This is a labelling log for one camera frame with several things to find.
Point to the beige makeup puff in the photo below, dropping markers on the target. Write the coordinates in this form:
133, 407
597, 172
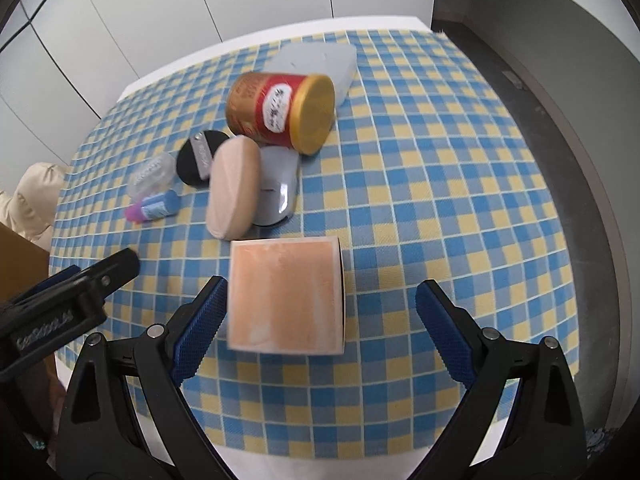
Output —
232, 185

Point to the beige square carton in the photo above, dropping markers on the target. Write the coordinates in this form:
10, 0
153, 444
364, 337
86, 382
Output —
285, 295

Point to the cream padded armchair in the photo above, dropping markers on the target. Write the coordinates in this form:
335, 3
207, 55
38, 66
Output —
35, 195

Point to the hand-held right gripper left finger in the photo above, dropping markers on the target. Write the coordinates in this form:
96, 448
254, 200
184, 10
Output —
200, 330

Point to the small pink blue bottle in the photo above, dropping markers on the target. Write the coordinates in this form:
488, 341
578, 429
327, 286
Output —
157, 206

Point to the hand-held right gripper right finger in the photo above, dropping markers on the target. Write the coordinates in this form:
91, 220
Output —
445, 335

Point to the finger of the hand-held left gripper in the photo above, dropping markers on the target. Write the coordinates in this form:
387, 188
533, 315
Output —
62, 277
117, 265

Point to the translucent plastic container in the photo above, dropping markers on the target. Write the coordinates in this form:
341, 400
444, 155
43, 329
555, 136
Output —
320, 57

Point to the black powder puff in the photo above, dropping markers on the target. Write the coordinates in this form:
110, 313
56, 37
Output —
192, 165

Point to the white table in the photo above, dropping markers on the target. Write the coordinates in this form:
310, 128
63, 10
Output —
300, 24

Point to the blue yellow checkered tablecloth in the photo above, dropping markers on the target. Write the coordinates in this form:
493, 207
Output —
425, 200

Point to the floor socket plate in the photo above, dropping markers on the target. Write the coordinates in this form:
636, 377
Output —
514, 80

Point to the curved white counter cabinet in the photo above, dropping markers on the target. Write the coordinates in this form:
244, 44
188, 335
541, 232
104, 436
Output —
575, 60

